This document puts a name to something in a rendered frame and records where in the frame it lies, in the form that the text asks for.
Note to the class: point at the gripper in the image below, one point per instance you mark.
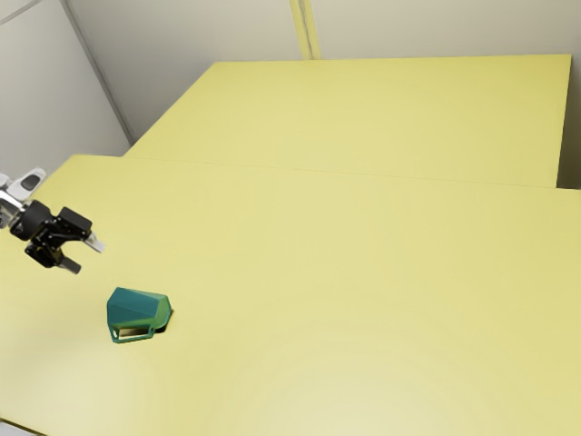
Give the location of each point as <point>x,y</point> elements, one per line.
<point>32,221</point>

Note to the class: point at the teal faceted mug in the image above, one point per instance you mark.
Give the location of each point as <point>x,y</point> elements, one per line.
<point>136,310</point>

